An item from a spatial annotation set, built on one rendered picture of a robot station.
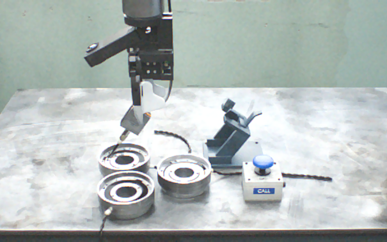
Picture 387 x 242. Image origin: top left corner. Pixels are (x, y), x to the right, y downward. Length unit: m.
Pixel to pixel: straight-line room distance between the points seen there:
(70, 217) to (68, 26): 1.76
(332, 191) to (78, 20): 1.83
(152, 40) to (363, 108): 0.65
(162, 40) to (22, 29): 1.81
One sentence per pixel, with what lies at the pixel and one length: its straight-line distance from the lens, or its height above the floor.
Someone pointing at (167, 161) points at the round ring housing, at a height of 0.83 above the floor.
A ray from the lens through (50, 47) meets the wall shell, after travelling 2.74.
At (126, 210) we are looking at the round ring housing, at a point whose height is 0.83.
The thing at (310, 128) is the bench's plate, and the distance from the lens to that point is 1.30.
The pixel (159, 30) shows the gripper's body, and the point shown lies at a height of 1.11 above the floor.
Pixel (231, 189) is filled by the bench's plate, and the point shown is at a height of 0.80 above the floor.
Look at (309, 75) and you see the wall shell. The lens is 2.76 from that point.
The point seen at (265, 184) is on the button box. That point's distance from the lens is 1.01.
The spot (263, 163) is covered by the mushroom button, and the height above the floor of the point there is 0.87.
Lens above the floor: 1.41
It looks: 28 degrees down
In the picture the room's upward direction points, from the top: straight up
